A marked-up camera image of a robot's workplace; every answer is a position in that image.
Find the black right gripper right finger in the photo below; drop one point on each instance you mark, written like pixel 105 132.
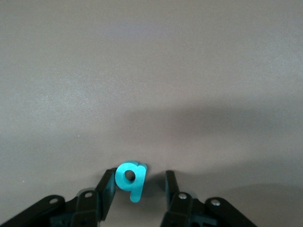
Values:
pixel 176 208

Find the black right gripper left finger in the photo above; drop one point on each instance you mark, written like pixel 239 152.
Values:
pixel 104 189

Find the brown table cover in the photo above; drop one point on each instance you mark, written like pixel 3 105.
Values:
pixel 142 71

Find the teal letter b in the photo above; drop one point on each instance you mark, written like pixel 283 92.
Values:
pixel 136 188

